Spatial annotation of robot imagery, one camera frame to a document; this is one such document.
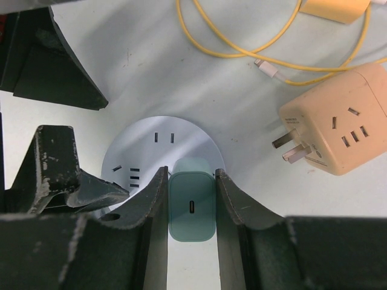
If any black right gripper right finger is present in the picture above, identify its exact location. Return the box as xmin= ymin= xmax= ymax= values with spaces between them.
xmin=215 ymin=169 xmax=386 ymax=289

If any beige cube socket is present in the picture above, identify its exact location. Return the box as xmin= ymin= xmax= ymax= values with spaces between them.
xmin=272 ymin=63 xmax=386 ymax=176

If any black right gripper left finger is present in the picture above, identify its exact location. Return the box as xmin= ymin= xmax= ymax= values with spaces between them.
xmin=1 ymin=167 xmax=168 ymax=289

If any round light blue power strip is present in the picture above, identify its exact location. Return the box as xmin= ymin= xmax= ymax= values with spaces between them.
xmin=101 ymin=116 xmax=226 ymax=198

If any yellow charging cable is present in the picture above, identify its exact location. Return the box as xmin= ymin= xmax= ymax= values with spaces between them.
xmin=176 ymin=0 xmax=387 ymax=86

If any yellow USB charger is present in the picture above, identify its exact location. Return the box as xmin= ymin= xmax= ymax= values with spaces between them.
xmin=299 ymin=0 xmax=370 ymax=24

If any teal USB charger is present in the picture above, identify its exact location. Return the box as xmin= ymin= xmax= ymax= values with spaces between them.
xmin=168 ymin=157 xmax=216 ymax=242

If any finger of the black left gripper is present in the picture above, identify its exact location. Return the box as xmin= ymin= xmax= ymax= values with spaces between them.
xmin=1 ymin=7 xmax=108 ymax=111
xmin=1 ymin=125 xmax=129 ymax=214

